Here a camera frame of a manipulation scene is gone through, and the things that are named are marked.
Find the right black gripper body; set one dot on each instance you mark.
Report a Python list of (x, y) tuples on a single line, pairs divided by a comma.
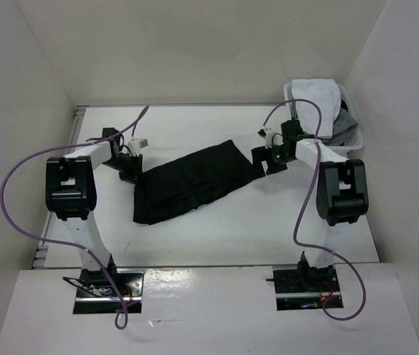
[(278, 160)]

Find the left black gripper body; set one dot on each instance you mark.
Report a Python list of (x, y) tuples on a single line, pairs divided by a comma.
[(128, 166)]

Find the black skirt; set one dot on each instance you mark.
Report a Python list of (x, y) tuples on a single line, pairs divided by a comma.
[(187, 183)]

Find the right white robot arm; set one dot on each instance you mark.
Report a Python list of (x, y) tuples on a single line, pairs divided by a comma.
[(338, 187)]

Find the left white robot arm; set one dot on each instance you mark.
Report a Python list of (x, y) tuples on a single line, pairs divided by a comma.
[(71, 194)]

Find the grey skirt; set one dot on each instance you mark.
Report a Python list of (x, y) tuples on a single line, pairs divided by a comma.
[(344, 127)]

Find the white plastic basket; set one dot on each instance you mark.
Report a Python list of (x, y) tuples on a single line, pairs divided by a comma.
[(355, 142)]

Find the white skirt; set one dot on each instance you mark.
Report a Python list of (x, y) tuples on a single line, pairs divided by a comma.
[(321, 105)]

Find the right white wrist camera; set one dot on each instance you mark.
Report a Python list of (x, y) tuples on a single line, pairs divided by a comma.
[(269, 136)]

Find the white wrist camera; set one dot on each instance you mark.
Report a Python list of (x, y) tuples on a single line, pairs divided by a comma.
[(269, 136), (136, 144)]

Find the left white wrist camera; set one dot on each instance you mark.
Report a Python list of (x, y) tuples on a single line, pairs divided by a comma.
[(136, 144)]

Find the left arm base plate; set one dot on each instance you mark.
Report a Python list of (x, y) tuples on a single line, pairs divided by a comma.
[(95, 294)]

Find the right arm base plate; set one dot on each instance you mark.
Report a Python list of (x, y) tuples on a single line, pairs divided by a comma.
[(297, 289)]

